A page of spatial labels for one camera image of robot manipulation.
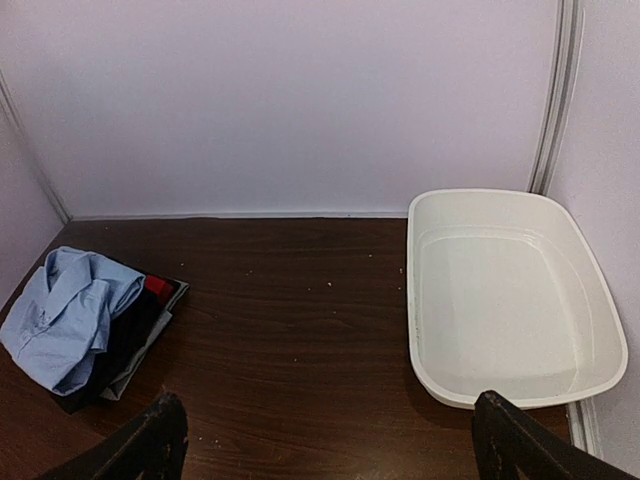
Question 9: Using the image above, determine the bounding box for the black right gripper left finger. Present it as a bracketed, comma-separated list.
[70, 393, 188, 479]

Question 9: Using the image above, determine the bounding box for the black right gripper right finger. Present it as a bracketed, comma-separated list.
[472, 390, 633, 479]

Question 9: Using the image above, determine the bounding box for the light blue long sleeve shirt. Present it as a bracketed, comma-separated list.
[1, 246, 146, 396]

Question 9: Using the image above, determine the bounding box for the red black plaid shirt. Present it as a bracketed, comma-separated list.
[144, 275, 174, 306]

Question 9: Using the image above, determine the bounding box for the grey shirt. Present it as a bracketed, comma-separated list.
[100, 281, 190, 401]

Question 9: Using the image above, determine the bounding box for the white plastic tub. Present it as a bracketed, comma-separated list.
[406, 189, 628, 409]

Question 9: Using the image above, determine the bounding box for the right aluminium corner post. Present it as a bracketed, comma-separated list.
[528, 0, 585, 196]

